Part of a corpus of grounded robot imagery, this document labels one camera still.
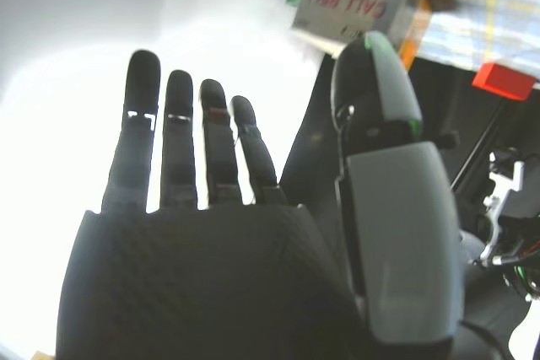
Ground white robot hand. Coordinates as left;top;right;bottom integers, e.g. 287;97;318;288
54;30;465;360

